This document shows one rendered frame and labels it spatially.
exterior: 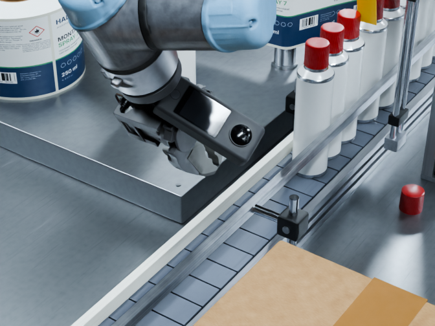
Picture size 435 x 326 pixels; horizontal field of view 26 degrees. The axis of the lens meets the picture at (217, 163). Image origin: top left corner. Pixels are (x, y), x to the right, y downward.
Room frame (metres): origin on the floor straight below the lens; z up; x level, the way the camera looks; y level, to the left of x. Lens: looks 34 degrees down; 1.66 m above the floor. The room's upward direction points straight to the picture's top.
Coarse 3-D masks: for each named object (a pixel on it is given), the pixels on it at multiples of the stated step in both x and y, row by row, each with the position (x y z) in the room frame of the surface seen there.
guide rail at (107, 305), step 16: (288, 144) 1.14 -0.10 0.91; (272, 160) 1.10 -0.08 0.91; (256, 176) 1.07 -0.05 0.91; (224, 192) 1.02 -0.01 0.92; (240, 192) 1.04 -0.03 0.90; (208, 208) 0.98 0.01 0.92; (224, 208) 1.00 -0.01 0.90; (192, 224) 0.95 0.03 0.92; (208, 224) 0.97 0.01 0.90; (176, 240) 0.92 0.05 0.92; (192, 240) 0.94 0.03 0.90; (160, 256) 0.89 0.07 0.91; (144, 272) 0.86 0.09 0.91; (128, 288) 0.83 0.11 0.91; (96, 304) 0.80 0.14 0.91; (112, 304) 0.81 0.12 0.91; (80, 320) 0.78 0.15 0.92; (96, 320) 0.79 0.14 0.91
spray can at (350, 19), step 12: (348, 12) 1.22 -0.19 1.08; (348, 24) 1.20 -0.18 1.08; (348, 36) 1.20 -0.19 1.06; (360, 36) 1.22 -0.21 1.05; (348, 48) 1.19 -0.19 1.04; (360, 48) 1.20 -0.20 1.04; (360, 60) 1.20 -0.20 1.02; (348, 72) 1.19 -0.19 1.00; (360, 72) 1.20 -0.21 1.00; (348, 84) 1.19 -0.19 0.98; (360, 84) 1.21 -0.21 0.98; (348, 96) 1.19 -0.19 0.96; (348, 108) 1.19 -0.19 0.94; (348, 132) 1.19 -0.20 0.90
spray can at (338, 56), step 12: (324, 24) 1.18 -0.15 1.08; (336, 24) 1.18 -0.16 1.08; (324, 36) 1.16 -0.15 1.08; (336, 36) 1.16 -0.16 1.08; (336, 48) 1.16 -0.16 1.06; (336, 60) 1.15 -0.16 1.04; (348, 60) 1.17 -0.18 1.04; (336, 72) 1.15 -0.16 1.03; (336, 84) 1.15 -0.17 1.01; (336, 96) 1.15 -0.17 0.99; (336, 108) 1.15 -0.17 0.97; (336, 144) 1.15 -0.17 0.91; (336, 156) 1.15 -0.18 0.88
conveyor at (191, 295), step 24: (432, 72) 1.42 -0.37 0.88; (408, 96) 1.33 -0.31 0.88; (384, 120) 1.26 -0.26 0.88; (360, 144) 1.19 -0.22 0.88; (336, 168) 1.13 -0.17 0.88; (288, 192) 1.07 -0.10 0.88; (312, 192) 1.07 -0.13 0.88; (240, 240) 0.96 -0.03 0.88; (264, 240) 0.96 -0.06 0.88; (168, 264) 0.91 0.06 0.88; (216, 264) 0.91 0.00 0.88; (240, 264) 0.91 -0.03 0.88; (144, 288) 0.87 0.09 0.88; (192, 288) 0.87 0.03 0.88; (216, 288) 0.87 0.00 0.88; (120, 312) 0.83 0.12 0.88; (168, 312) 0.83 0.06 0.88; (192, 312) 0.83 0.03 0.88
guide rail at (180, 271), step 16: (432, 32) 1.40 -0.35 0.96; (416, 48) 1.35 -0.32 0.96; (384, 80) 1.24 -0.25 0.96; (368, 96) 1.19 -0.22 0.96; (352, 112) 1.15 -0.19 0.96; (336, 128) 1.11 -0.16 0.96; (320, 144) 1.07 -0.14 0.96; (304, 160) 1.03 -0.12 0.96; (288, 176) 1.00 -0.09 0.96; (272, 192) 0.97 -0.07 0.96; (240, 208) 0.92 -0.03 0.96; (224, 224) 0.89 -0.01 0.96; (240, 224) 0.90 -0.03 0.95; (208, 240) 0.86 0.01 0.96; (224, 240) 0.88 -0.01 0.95; (192, 256) 0.83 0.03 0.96; (176, 272) 0.80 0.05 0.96; (160, 288) 0.78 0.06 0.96; (144, 304) 0.75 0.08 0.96; (128, 320) 0.73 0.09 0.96
